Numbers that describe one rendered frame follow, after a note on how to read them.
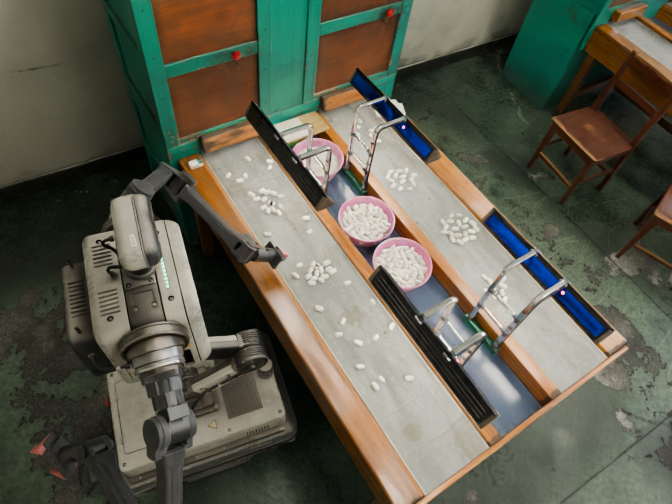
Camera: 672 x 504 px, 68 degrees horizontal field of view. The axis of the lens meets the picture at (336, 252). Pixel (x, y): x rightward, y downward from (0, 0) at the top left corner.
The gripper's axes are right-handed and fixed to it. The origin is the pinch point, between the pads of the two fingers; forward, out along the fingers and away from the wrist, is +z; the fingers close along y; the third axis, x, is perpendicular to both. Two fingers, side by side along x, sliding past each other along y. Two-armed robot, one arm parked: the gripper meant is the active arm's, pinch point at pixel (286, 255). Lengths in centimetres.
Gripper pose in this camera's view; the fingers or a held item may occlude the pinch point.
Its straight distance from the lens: 209.4
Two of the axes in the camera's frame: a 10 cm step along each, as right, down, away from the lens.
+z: 5.7, 0.4, 8.2
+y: -5.5, -7.2, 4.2
